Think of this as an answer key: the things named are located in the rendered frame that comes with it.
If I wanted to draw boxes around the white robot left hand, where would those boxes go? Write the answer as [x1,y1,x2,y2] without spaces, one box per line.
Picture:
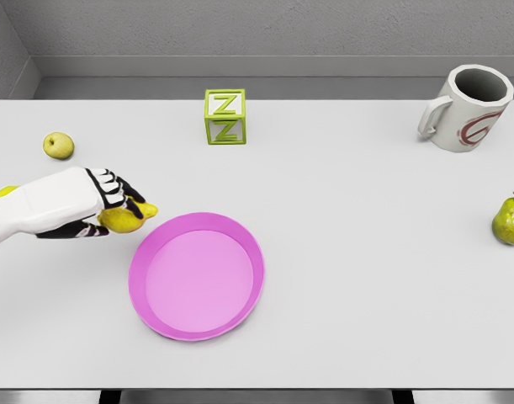
[20,166,147,240]

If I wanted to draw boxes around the yellow lemon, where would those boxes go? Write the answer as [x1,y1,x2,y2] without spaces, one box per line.
[97,196,160,234]

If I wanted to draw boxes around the pink round plate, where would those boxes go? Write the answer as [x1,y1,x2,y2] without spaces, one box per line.
[128,211,266,343]

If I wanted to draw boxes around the small yellow-green apple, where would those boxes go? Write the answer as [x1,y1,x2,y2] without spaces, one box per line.
[42,131,76,161]

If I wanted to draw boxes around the green letter Z block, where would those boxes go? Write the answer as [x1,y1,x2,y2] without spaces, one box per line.
[204,88,247,146]

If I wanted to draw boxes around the white mug with red logo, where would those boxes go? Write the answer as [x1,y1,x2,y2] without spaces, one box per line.
[416,63,514,154]

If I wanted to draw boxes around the green pear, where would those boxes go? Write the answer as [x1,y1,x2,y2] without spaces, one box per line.
[491,192,514,246]

